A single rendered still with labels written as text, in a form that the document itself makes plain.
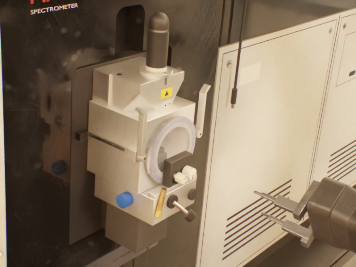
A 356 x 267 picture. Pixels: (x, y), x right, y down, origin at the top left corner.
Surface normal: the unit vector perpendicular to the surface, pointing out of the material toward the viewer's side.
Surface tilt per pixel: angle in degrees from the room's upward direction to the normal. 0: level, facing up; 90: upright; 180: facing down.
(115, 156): 90
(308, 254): 0
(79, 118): 90
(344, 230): 123
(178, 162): 90
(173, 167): 90
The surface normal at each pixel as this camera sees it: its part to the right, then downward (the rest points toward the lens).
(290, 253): 0.07, -0.91
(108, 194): -0.64, 0.26
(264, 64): 0.77, 0.30
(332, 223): -0.53, 0.74
